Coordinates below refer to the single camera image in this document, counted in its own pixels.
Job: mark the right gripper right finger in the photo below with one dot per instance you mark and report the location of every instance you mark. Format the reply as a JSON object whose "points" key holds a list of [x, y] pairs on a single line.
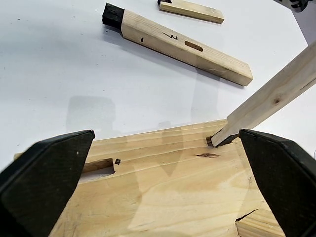
{"points": [[284, 177]]}

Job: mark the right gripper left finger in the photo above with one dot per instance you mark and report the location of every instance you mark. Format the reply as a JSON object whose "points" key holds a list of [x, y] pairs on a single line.
{"points": [[39, 182]]}

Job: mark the wooden leg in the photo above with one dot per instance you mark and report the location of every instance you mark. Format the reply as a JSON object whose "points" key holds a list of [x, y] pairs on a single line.
{"points": [[271, 98], [172, 47]]}

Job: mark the wooden seat board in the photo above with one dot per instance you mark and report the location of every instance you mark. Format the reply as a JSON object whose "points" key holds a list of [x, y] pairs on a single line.
{"points": [[163, 187]]}

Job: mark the wooden cross bar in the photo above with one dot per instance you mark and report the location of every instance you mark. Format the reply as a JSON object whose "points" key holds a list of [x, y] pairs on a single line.
{"points": [[192, 11]]}

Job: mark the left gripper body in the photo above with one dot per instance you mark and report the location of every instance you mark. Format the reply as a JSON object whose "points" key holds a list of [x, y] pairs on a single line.
{"points": [[297, 5]]}

